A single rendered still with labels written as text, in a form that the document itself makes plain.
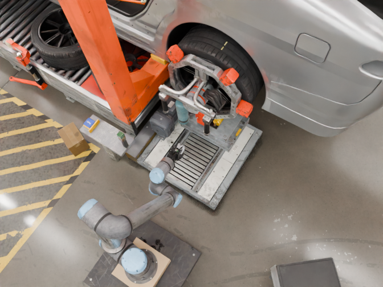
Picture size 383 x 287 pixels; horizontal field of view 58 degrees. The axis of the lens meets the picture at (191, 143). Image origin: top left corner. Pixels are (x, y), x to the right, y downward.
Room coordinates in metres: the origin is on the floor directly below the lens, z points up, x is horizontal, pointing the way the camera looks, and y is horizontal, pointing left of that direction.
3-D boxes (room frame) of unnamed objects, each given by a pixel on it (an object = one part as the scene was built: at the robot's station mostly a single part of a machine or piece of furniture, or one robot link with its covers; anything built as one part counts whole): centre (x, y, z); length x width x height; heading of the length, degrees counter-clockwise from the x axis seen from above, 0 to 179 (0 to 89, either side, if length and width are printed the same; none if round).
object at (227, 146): (1.51, -0.23, 0.13); 0.50 x 0.36 x 0.10; 52
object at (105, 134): (1.32, 0.66, 0.44); 0.43 x 0.17 x 0.03; 52
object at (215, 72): (1.38, -0.12, 0.85); 0.54 x 0.07 x 0.54; 52
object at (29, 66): (2.14, 1.41, 0.30); 0.09 x 0.05 x 0.50; 52
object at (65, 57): (2.45, 1.04, 0.39); 0.66 x 0.66 x 0.24
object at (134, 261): (0.32, 0.43, 0.55); 0.17 x 0.15 x 0.18; 46
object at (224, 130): (1.51, -0.23, 0.32); 0.40 x 0.30 x 0.28; 52
